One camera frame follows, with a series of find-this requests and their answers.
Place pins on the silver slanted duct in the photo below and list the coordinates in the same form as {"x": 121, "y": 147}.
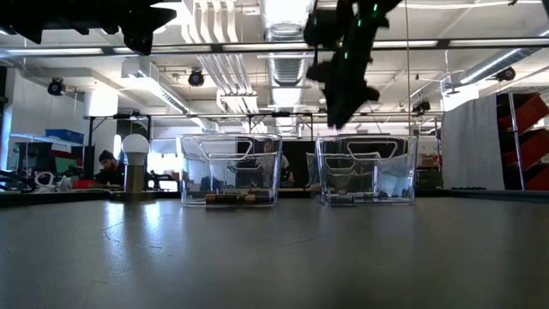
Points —
{"x": 493, "y": 66}

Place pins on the red flat object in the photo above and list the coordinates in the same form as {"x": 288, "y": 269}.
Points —
{"x": 83, "y": 183}

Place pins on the black ceiling speaker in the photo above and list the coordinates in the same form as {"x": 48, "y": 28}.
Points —
{"x": 56, "y": 87}
{"x": 506, "y": 74}
{"x": 196, "y": 78}

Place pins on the person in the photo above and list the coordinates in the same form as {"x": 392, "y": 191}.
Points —
{"x": 109, "y": 171}
{"x": 286, "y": 169}

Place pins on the red storage bin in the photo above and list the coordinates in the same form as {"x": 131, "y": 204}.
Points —
{"x": 532, "y": 112}
{"x": 539, "y": 180}
{"x": 534, "y": 148}

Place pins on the black aluminium table frame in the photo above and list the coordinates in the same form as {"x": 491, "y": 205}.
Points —
{"x": 472, "y": 194}

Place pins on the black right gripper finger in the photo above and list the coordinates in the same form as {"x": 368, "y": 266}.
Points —
{"x": 343, "y": 109}

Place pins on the white bulb brass lamp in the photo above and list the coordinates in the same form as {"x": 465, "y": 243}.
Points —
{"x": 135, "y": 176}

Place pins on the blue storage bin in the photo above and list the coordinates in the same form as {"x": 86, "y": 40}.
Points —
{"x": 64, "y": 136}

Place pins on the green box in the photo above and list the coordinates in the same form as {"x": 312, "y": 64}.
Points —
{"x": 66, "y": 166}

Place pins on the clear plastic bin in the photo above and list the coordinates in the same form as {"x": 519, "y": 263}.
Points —
{"x": 188, "y": 184}
{"x": 399, "y": 184}

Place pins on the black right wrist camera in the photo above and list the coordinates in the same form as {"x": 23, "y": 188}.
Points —
{"x": 321, "y": 28}

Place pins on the white curtain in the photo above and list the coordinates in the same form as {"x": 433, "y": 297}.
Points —
{"x": 472, "y": 146}

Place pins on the metal rack post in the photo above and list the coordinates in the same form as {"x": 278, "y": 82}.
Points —
{"x": 516, "y": 141}

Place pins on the silver ventilation duct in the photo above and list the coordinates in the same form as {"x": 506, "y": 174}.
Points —
{"x": 288, "y": 73}

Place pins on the silver AA battery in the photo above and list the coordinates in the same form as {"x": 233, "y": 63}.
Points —
{"x": 342, "y": 199}
{"x": 364, "y": 196}

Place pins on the white ceiling pipes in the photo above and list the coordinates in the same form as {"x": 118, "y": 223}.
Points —
{"x": 229, "y": 64}

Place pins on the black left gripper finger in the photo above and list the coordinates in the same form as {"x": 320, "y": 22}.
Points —
{"x": 143, "y": 23}

